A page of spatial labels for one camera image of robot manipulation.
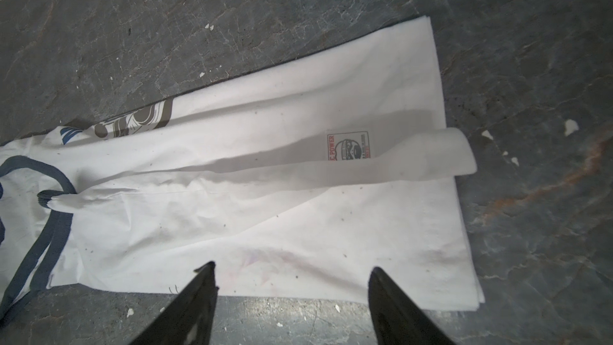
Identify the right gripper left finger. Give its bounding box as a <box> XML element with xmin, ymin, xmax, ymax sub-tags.
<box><xmin>130</xmin><ymin>261</ymin><xmax>219</xmax><ymax>345</ymax></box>

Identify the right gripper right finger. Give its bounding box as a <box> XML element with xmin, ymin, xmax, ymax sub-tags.
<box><xmin>368</xmin><ymin>267</ymin><xmax>453</xmax><ymax>344</ymax></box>

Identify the white navy-trimmed tank top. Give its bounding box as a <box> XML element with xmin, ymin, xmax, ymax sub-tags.
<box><xmin>1</xmin><ymin>17</ymin><xmax>485</xmax><ymax>319</ymax></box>

